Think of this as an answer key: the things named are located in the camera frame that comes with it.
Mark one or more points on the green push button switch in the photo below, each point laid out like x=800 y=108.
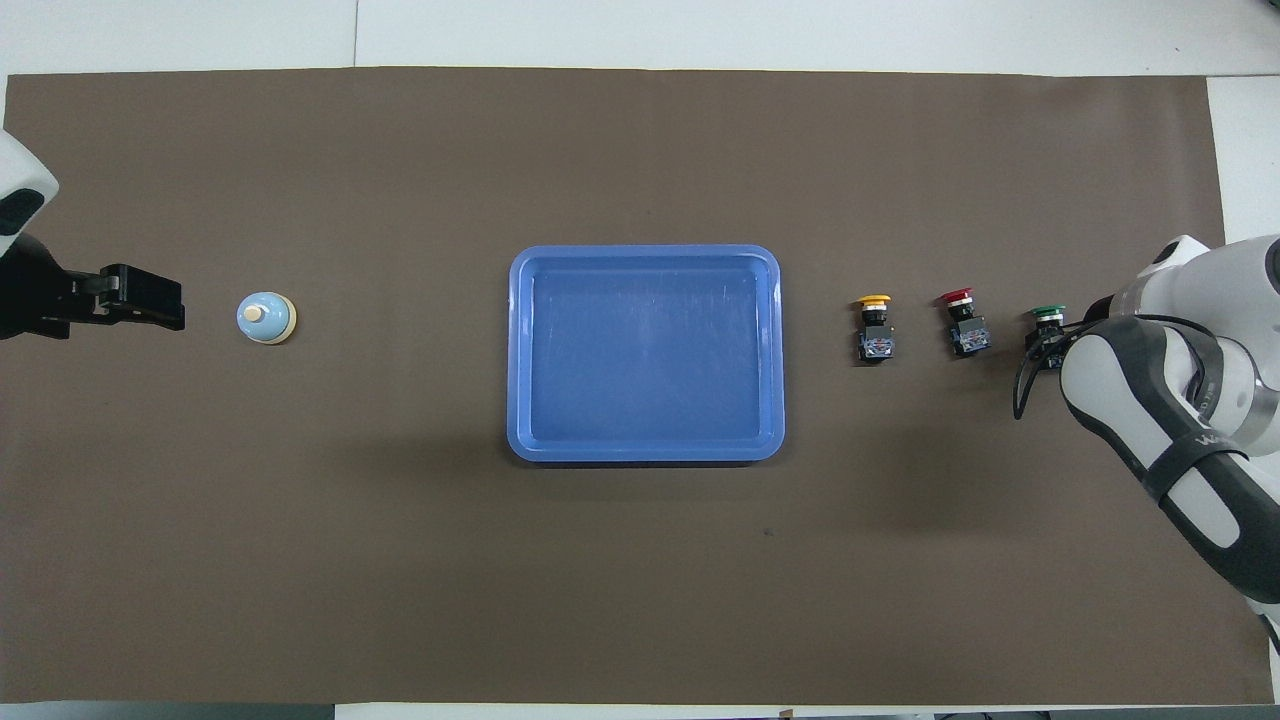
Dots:
x=1047 y=316

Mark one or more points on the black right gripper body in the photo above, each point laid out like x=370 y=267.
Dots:
x=1095 y=308

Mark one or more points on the light blue call bell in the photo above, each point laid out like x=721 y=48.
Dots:
x=270 y=320

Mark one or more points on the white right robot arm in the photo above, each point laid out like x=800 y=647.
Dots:
x=1180 y=420

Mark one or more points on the red push button switch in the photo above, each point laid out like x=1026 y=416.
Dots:
x=968 y=335

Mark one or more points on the blue plastic tray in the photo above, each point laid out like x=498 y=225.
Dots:
x=650 y=350

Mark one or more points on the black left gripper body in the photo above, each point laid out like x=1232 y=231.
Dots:
x=40 y=295

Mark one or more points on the yellow push button switch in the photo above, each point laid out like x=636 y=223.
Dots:
x=876 y=340

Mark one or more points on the brown table mat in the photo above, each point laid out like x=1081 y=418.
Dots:
x=400 y=550

